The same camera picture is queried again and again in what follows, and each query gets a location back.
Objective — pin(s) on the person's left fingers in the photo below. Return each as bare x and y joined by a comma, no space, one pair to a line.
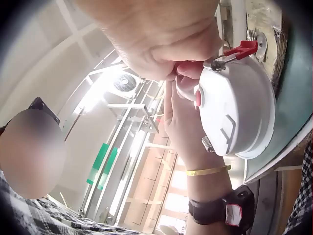
171,105

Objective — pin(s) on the white pipe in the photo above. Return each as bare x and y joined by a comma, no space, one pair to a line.
238,19

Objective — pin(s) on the black wrist band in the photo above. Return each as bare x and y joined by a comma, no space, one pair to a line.
220,208

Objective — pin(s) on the person's right fingers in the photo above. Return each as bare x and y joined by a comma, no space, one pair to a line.
187,69

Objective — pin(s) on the person's right hand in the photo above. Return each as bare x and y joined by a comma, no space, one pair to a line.
156,29

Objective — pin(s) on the metal frame with green tape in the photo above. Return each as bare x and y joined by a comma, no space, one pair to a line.
105,161

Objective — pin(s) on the wooden shelving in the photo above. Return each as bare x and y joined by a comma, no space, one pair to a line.
149,186

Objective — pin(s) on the person's left hand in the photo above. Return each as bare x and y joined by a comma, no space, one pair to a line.
185,137

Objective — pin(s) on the silver round metal fitting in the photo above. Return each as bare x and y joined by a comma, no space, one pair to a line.
260,44

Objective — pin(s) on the white round ceiling lamp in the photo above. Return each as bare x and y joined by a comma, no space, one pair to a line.
244,98

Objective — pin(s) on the round ventilation fan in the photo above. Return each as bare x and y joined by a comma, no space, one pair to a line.
124,82

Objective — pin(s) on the person's body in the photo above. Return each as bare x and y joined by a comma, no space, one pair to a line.
36,215

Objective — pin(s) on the grey-green ceiling board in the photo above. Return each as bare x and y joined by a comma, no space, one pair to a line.
293,98

